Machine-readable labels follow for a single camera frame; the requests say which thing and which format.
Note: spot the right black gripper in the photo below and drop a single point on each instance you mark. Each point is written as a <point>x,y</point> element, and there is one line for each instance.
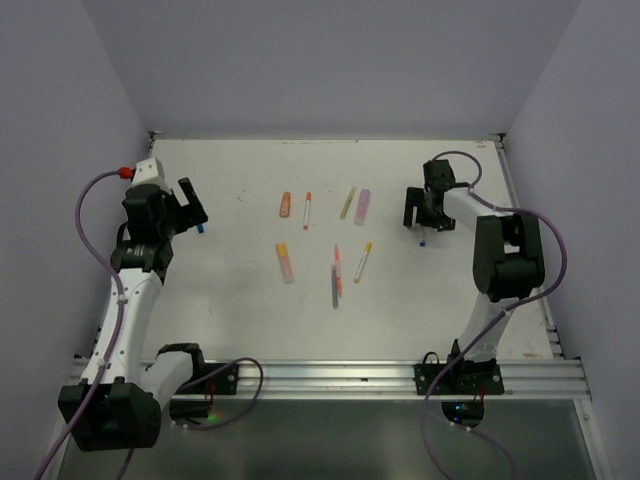
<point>416,197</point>

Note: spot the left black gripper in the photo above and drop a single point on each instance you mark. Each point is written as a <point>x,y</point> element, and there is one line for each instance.
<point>189,214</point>

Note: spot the yellow white marker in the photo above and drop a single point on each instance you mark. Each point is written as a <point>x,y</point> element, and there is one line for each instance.
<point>362,263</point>

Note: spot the red slim pen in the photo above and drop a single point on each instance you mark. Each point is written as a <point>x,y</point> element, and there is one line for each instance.
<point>337,265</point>

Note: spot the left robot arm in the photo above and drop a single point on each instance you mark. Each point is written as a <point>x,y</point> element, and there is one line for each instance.
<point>118,403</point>

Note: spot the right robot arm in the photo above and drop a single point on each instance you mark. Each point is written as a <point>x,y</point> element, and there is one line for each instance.
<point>507,265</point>

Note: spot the purple slim pen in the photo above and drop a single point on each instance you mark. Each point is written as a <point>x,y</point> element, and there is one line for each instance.
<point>334,288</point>

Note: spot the yellow green slim highlighter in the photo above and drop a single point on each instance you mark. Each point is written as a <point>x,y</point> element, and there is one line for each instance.
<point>347,203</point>

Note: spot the orange capped white marker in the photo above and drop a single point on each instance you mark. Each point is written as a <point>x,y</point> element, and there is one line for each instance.
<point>307,210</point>

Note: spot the orange highlighter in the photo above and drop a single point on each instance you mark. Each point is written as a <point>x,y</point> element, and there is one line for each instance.
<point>285,205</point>

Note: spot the yellow capped pink highlighter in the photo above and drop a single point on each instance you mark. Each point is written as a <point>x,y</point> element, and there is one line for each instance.
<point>284,263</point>

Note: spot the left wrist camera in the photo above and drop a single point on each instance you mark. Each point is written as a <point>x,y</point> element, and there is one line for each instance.
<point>150,172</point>

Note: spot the left base bracket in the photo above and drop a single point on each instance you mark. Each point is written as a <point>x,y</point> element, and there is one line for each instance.
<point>220,377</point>

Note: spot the base bracket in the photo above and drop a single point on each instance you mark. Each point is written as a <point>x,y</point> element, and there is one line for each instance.
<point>465,378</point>
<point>220,377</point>

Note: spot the right base bracket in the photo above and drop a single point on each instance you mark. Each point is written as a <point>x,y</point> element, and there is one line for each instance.
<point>465,378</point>

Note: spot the aluminium rail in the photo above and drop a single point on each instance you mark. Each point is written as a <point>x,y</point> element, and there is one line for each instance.
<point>388,380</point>

